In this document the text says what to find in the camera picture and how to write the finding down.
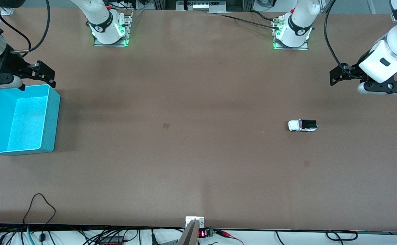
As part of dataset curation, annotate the white jeep toy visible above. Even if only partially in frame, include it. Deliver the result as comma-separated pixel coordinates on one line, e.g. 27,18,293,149
288,119,318,132

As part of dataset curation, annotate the teal plastic bin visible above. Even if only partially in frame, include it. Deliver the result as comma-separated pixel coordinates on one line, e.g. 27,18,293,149
0,84,61,156

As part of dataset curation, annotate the white lit device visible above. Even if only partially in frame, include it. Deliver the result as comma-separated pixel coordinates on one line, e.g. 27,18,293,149
176,0,226,12

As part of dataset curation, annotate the black power strip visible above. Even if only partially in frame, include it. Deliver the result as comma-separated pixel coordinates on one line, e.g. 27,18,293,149
98,236,127,245

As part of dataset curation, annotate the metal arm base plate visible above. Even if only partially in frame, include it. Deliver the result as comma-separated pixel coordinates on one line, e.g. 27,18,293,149
94,10,131,47
273,17,309,51

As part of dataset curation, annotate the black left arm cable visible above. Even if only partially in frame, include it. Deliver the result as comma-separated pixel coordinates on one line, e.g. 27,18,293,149
324,0,359,79

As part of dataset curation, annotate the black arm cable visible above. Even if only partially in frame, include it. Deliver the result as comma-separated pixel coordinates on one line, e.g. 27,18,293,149
0,0,51,53
324,0,359,79

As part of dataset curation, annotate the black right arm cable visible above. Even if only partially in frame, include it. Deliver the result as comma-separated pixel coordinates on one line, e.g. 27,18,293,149
0,0,51,53

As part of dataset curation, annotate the short thick black cable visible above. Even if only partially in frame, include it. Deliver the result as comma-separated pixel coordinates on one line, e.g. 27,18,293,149
249,10,277,21

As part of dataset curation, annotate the long thick black cable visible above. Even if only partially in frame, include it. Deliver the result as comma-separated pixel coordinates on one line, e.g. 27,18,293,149
205,10,282,31

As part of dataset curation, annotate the thin black looped cable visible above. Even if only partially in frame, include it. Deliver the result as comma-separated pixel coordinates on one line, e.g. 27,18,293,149
22,193,56,243

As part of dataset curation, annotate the black coiled cable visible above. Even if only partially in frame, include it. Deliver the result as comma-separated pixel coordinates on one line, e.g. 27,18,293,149
325,231,358,241

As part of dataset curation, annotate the red clip lead wire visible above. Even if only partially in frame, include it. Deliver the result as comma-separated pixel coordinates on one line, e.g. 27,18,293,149
215,230,245,245

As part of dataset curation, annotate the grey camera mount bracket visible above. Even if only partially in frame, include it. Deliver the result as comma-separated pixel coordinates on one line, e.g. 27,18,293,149
177,216,205,245

